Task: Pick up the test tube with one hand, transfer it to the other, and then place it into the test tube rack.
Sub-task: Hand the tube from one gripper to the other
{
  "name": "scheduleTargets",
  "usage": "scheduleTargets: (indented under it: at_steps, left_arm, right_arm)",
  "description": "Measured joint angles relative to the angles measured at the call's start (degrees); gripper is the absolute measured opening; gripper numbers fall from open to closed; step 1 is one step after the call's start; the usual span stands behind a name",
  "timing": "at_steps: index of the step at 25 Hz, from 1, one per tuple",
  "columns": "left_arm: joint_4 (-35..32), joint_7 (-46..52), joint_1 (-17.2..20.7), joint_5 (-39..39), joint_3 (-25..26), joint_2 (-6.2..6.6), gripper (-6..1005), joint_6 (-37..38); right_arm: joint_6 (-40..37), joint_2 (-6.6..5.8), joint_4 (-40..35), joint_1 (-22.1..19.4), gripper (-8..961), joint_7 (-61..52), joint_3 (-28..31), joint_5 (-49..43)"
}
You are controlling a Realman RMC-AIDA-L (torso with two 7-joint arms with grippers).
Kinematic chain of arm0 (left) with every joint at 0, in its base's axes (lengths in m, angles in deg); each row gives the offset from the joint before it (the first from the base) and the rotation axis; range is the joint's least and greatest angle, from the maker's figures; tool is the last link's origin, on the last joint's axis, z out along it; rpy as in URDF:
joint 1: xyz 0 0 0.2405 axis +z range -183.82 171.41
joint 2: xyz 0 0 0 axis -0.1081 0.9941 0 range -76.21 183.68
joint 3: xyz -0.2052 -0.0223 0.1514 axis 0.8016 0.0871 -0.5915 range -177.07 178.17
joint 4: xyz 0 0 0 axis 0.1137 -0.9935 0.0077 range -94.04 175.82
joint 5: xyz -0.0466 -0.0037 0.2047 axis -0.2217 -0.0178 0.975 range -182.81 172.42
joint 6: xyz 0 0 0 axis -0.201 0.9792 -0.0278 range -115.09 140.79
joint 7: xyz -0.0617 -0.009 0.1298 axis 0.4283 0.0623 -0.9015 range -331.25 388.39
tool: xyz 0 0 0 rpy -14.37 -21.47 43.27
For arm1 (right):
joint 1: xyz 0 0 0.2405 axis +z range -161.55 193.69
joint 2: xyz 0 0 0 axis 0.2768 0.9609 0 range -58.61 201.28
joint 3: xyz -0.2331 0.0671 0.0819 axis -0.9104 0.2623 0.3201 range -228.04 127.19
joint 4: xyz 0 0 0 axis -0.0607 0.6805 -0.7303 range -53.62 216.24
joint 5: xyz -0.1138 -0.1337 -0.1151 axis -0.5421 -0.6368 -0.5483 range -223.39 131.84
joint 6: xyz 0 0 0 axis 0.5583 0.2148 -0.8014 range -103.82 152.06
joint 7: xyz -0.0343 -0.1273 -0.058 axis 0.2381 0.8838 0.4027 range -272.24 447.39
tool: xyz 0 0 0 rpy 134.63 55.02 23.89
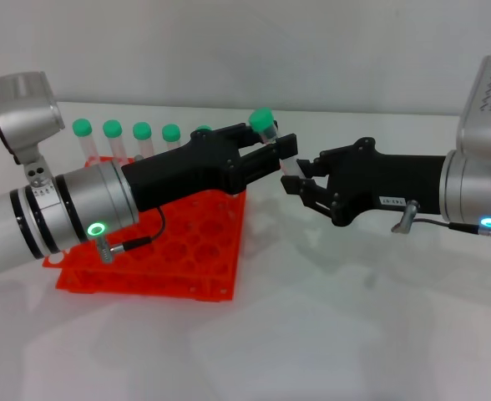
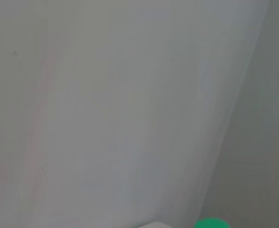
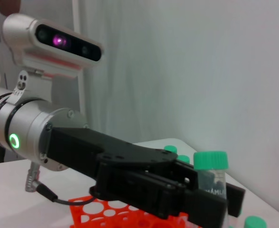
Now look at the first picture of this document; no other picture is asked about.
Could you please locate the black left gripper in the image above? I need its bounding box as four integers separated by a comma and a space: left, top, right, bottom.
121, 122, 301, 213

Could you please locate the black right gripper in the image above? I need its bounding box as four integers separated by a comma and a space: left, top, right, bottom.
280, 136, 446, 228

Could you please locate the orange red test tube rack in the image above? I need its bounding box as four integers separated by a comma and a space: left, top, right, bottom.
43, 155, 247, 302

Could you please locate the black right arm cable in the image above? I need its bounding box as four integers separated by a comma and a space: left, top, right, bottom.
390, 200, 491, 246

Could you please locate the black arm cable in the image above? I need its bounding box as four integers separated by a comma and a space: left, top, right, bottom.
99, 206, 166, 265
390, 200, 491, 246

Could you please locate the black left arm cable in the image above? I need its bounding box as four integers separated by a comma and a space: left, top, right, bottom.
99, 206, 166, 265

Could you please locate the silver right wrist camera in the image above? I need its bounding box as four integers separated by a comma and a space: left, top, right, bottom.
455, 53, 491, 169

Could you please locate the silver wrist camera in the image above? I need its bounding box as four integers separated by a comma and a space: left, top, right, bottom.
455, 53, 491, 169
0, 71, 66, 185

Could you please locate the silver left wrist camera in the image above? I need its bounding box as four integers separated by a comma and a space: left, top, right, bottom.
0, 71, 66, 185

